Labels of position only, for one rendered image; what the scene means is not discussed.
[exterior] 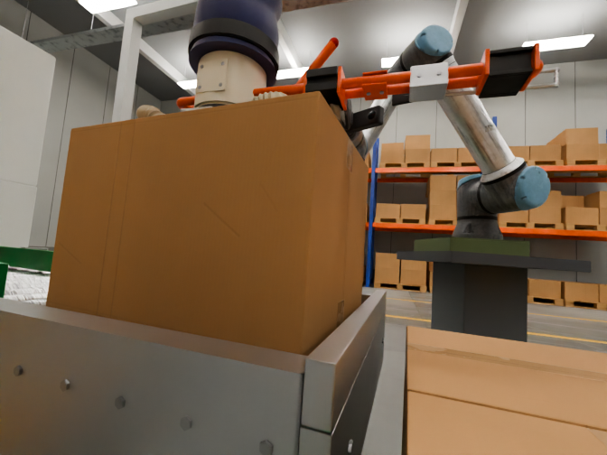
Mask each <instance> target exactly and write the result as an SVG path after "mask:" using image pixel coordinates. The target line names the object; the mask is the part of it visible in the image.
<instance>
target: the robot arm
mask: <svg viewBox="0 0 607 455"><path fill-rule="evenodd" d="M452 47H453V37H452V35H451V34H450V33H449V31H448V30H447V29H445V28H444V27H442V26H441V25H437V24H432V25H428V26H426V27H425V28H424V29H423V30H422V31H421V32H420V33H419V34H418V35H417V36H416V37H415V38H414V40H412V41H411V43H410V44H409V45H408V46H407V47H406V48H405V49H404V50H403V52H402V53H401V54H400V55H399V56H398V58H397V59H396V61H395V62H394V63H393V65H392V66H391V68H390V69H389V70H388V73H396V72H404V71H410V69H411V67H413V66H420V65H428V64H435V63H444V62H449V67H451V66H458V64H457V62H456V61H455V59H454V57H453V54H452V52H451V49H452ZM437 102H438V103H439V105H440V106H441V108H442V110H443V111H444V112H445V114H446V116H447V117H448V119H449V120H450V122H451V124H452V125H453V127H454V129H455V130H456V132H457V134H458V135H459V136H460V137H461V139H462V141H463V143H464V144H465V146H466V148H467V149H468V151H469V152H470V154H471V156H472V158H473V159H474V161H475V162H476V163H477V165H478V166H479V168H480V170H481V172H482V174H473V175H470V176H466V177H464V178H462V179H460V180H459V182H458V187H457V224H456V226H455V229H454V231H453V234H452V237H468V238H485V239H503V235H502V233H501V231H500V227H499V225H498V214H500V213H507V212H514V211H521V210H529V209H535V208H538V207H540V206H541V205H543V204H544V203H545V202H546V200H547V198H548V195H549V192H550V180H549V178H547V173H546V171H545V170H544V169H542V168H541V167H538V166H528V165H527V163H526V162H525V160H524V159H523V158H518V157H515V156H514V155H513V154H512V152H511V150H510V149H509V147H508V146H507V144H506V142H505V141H504V139H503V138H502V136H501V134H500V132H499V130H498V129H497V127H496V126H495V125H494V123H493V122H492V120H491V118H490V116H489V114H488V113H487V111H486V110H485V108H484V106H483V105H482V103H481V102H480V100H479V98H478V97H477V96H476V95H464V96H453V97H444V99H441V100H437ZM330 106H331V110H332V112H333V113H334V115H336V117H337V119H338V120H339V122H340V123H341V126H342V127H343V129H344V130H345V132H346V133H347V135H348V137H349V138H350V140H351V141H352V142H353V144H354V146H355V147H356V149H357V150H358V152H359V154H360V156H361V157H362V159H363V160H364V162H365V159H366V157H367V156H368V154H369V151H370V150H371V148H372V146H373V145H374V143H375V142H376V141H377V139H378V137H379V135H380V133H381V131H382V130H383V128H384V126H385V125H386V123H387V121H388V120H389V118H390V116H391V115H392V113H393V111H394V110H395V108H396V106H392V95H388V98H386V99H376V100H374V102H373V104H372V105H371V107H370V108H367V109H364V110H361V111H359V112H356V113H353V112H352V104H351V100H350V98H349V99H348V101H347V110H343V111H341V108H340V106H339V105H337V104H333V103H330Z"/></svg>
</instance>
